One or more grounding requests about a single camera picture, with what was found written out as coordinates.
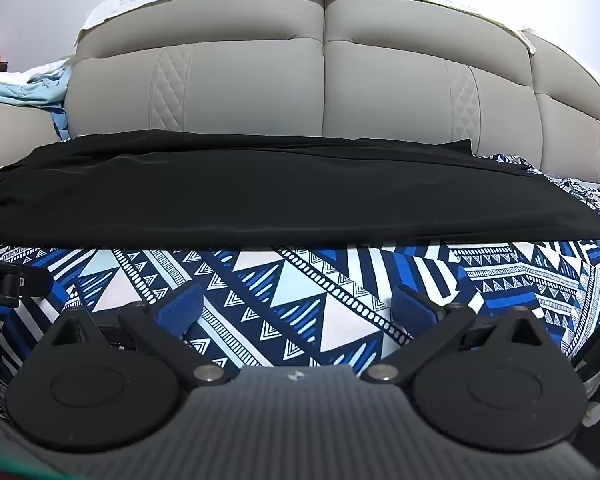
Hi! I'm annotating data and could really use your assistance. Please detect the black pants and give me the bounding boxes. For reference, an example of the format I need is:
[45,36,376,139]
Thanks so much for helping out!
[0,129,600,252]

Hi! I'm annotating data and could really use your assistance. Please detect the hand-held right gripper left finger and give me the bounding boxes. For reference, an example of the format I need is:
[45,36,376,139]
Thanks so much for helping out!
[50,282,229,387]

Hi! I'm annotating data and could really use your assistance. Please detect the blue white patterned blanket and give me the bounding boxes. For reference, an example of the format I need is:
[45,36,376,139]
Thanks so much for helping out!
[0,152,600,441]

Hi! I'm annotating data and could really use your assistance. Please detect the grey padded headboard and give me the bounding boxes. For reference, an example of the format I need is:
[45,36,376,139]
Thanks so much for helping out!
[0,0,600,183]

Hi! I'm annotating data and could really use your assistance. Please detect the white crumpled cloth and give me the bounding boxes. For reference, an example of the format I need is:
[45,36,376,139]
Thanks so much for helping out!
[0,57,71,86]

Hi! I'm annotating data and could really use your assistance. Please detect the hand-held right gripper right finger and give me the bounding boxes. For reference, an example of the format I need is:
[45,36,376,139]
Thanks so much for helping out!
[362,285,547,387]

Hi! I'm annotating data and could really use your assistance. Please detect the light blue garment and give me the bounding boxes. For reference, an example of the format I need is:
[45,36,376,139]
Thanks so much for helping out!
[0,66,73,141]

